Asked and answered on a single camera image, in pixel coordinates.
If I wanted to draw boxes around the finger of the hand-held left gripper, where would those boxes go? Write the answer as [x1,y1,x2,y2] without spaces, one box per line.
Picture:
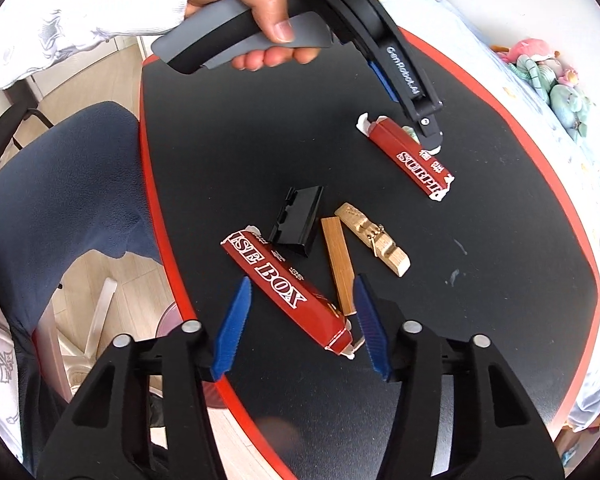
[330,0,443,155]
[367,59,398,103]

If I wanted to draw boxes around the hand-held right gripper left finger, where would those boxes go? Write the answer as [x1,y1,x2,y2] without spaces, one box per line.
[37,276,252,480]

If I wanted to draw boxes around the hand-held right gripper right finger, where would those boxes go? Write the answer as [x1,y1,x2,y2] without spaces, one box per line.
[352,274,566,480]

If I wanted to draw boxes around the long red printed carton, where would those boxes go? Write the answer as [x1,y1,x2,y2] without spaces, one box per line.
[221,225,354,359]

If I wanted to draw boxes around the short red printed carton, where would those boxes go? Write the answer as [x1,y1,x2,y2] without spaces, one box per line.
[356,112,457,205]

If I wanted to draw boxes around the person's left forearm white sleeve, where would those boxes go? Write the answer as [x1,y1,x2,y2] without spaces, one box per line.
[0,0,202,92]

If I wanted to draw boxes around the person's left hand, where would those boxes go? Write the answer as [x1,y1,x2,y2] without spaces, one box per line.
[182,0,317,72]

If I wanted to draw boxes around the pink round bin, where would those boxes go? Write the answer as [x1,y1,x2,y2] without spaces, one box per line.
[156,301,192,339]

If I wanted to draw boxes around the flat wooden strip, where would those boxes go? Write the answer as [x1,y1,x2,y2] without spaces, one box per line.
[321,216,357,317]

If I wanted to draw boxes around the carved wooden block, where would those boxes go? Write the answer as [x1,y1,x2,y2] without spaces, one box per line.
[334,202,411,278]

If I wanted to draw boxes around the black plastic clip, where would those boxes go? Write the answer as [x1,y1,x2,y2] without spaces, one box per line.
[269,186,325,260]

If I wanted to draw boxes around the pastel plush toy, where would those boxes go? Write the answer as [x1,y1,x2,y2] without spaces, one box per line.
[492,37,597,142]

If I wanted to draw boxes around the blue cushioned chair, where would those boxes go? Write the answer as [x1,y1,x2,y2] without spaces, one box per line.
[0,80,182,361]

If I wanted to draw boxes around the printed bed sheet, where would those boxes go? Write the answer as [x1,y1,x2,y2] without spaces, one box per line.
[427,0,600,443]

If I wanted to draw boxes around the white patterned cloth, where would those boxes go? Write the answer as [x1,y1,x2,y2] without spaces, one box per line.
[0,240,38,463]

